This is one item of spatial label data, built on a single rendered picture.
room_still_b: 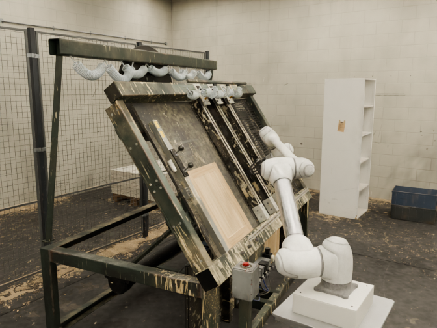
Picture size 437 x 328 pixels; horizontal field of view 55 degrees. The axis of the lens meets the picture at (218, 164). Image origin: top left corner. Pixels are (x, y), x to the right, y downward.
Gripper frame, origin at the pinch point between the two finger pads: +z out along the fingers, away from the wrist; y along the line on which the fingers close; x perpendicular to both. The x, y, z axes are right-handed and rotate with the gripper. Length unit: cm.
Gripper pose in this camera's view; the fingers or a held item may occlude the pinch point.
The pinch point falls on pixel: (247, 173)
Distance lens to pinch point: 325.6
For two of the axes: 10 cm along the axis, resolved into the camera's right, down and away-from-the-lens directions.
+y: -4.9, -8.6, 0.9
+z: -7.5, 4.8, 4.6
